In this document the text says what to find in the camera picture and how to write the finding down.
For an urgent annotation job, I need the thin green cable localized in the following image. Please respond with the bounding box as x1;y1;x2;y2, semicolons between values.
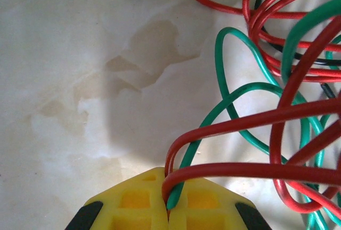
281;0;341;230

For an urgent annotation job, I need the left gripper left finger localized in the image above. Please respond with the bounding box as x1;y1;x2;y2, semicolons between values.
65;167;170;230

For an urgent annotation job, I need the pile of coloured wires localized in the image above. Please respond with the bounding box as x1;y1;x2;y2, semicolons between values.
166;27;324;230

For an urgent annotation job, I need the thin black cable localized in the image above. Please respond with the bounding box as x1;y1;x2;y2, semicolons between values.
254;0;341;99

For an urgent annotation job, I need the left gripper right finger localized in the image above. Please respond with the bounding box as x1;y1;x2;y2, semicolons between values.
168;178;272;230

